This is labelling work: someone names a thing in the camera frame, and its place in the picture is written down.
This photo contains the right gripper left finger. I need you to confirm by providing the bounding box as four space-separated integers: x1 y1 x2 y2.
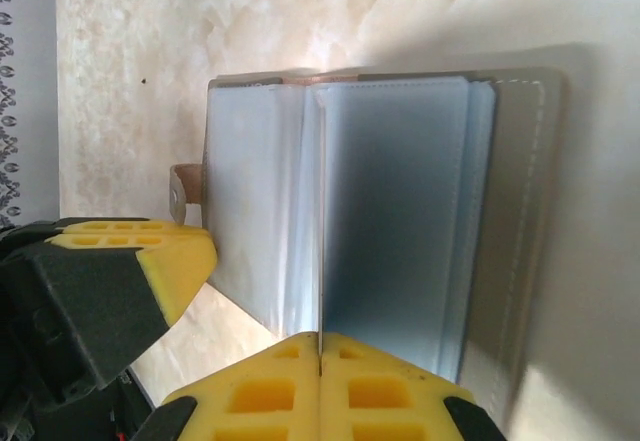
148 331 320 441

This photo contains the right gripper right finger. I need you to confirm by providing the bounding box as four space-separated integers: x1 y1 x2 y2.
319 334 505 441

